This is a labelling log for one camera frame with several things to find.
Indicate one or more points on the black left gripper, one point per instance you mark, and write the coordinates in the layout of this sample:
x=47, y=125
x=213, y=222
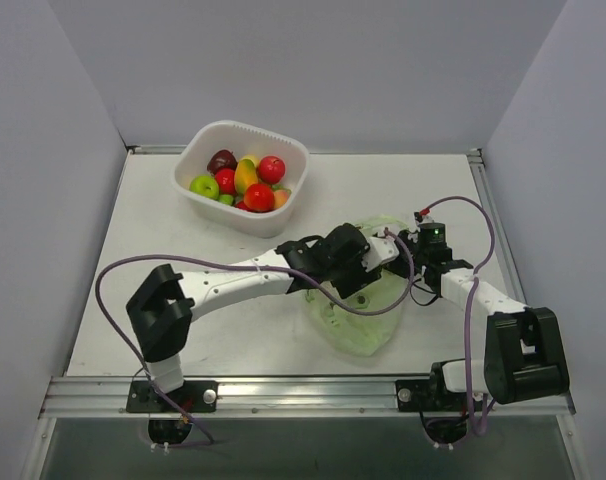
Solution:
x=356, y=279

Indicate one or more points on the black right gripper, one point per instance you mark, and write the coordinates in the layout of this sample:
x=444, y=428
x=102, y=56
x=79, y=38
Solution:
x=400, y=262

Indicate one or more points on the light green plastic bag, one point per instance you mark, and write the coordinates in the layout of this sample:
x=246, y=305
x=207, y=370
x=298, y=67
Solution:
x=358, y=335

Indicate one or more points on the red apple from bag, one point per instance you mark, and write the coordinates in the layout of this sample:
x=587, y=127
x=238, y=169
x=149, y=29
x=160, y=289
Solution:
x=271, y=169

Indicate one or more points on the yellow mango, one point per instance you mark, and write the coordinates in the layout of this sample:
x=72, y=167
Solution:
x=245, y=175

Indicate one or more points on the green apple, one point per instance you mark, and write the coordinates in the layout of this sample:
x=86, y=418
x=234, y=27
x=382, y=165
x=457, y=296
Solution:
x=206, y=186

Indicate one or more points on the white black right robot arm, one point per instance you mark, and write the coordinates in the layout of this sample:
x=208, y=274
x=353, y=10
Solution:
x=523, y=356

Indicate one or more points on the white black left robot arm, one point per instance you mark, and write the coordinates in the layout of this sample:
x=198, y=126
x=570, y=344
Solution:
x=166, y=303

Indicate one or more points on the small red fruit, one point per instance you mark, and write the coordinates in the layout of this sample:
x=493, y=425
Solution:
x=242, y=206

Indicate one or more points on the green fruit in basket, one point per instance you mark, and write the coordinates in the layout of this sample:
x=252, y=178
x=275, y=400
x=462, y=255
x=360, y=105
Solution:
x=227, y=199

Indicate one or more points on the small peach in basket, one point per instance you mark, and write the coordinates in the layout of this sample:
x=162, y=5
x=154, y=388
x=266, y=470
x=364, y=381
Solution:
x=280, y=199

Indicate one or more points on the green grape bunch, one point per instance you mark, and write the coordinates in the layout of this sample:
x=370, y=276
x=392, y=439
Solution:
x=279, y=187

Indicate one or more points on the yellow pear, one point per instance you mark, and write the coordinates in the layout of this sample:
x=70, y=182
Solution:
x=253, y=159

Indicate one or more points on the bright red apple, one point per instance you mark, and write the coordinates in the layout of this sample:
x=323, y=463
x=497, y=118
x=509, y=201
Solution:
x=225, y=179

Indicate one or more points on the dark red apple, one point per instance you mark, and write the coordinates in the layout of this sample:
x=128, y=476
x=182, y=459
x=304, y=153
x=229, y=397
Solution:
x=222, y=159

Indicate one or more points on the white plastic basket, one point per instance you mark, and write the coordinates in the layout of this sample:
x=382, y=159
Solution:
x=240, y=138

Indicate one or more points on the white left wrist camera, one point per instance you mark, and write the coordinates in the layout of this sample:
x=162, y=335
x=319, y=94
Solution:
x=382, y=250

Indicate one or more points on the aluminium table frame rail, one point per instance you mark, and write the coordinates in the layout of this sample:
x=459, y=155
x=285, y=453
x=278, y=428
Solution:
x=503, y=251

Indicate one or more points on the front aluminium mounting rail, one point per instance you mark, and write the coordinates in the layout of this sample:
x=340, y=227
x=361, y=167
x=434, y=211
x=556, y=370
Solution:
x=241, y=397

